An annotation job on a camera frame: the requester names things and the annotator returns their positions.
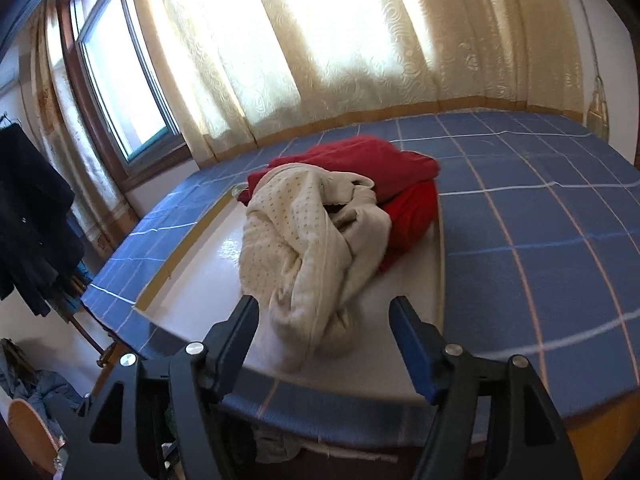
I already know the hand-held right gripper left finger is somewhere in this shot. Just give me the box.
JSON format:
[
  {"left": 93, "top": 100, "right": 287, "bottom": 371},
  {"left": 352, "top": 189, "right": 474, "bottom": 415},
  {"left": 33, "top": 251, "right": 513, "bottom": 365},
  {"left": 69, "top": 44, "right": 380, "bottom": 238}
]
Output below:
[{"left": 65, "top": 295, "right": 261, "bottom": 480}]

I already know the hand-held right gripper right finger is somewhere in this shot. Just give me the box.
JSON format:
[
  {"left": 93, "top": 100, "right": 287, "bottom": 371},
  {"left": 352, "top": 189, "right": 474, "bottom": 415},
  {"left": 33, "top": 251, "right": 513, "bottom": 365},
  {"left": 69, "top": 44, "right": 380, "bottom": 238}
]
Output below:
[{"left": 389, "top": 296, "right": 583, "bottom": 480}]

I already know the beige rimmed tray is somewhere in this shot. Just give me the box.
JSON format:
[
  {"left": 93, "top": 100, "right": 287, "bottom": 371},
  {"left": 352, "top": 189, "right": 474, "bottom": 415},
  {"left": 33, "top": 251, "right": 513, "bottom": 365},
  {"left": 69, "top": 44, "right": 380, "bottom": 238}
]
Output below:
[{"left": 132, "top": 187, "right": 447, "bottom": 401}]

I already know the cream dotted underwear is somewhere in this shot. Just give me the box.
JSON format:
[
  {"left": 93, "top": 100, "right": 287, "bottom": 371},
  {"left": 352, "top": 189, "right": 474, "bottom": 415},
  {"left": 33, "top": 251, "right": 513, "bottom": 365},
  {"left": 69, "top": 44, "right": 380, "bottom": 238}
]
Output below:
[{"left": 239, "top": 164, "right": 393, "bottom": 373}]

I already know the large red underwear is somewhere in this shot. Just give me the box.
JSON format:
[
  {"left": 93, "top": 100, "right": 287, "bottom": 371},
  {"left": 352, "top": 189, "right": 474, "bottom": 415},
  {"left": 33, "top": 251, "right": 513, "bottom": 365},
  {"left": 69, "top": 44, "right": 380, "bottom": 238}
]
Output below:
[{"left": 247, "top": 135, "right": 442, "bottom": 272}]

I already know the wooden coat rack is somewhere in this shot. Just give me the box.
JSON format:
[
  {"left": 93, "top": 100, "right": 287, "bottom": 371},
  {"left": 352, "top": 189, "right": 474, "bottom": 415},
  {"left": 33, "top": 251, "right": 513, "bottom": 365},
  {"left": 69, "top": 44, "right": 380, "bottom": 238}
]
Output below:
[{"left": 62, "top": 275, "right": 123, "bottom": 368}]

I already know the blue checked tablecloth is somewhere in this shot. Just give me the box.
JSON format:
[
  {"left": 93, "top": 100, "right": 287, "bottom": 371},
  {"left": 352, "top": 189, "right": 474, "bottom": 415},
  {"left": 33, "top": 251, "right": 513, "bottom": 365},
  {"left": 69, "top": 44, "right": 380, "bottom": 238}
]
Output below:
[{"left": 80, "top": 110, "right": 640, "bottom": 448}]

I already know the blue denim clothing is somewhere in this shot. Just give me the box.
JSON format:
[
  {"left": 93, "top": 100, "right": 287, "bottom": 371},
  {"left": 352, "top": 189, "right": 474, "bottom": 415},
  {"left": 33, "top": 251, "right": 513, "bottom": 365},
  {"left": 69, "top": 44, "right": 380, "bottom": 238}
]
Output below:
[{"left": 0, "top": 340, "right": 83, "bottom": 461}]

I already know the round wooden stool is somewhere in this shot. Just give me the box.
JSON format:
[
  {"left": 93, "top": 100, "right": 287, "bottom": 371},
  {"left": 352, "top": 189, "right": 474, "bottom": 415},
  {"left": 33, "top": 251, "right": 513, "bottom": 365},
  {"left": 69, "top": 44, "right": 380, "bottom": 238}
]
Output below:
[{"left": 7, "top": 399, "right": 57, "bottom": 476}]

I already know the dark hanging coat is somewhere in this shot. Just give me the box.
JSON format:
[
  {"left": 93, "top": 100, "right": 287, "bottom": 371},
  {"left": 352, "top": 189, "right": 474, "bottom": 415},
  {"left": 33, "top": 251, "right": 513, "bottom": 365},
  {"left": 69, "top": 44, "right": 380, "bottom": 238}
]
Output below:
[{"left": 0, "top": 122, "right": 87, "bottom": 317}]

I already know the brown framed window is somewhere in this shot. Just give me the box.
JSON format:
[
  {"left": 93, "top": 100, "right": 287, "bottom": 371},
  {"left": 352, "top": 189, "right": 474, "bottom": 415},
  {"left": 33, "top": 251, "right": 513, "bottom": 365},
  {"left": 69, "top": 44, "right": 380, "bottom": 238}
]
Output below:
[{"left": 57, "top": 0, "right": 193, "bottom": 191}]

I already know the narrow cream patterned curtain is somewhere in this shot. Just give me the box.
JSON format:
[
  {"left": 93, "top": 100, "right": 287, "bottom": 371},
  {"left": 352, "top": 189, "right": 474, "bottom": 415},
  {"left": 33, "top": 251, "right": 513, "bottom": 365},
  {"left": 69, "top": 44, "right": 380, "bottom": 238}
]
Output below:
[{"left": 27, "top": 5, "right": 141, "bottom": 261}]

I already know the curtain tieback tassel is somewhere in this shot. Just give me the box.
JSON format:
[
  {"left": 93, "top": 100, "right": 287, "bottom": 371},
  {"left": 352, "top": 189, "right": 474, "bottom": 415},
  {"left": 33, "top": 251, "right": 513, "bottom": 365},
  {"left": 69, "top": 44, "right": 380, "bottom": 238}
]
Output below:
[{"left": 575, "top": 0, "right": 612, "bottom": 137}]

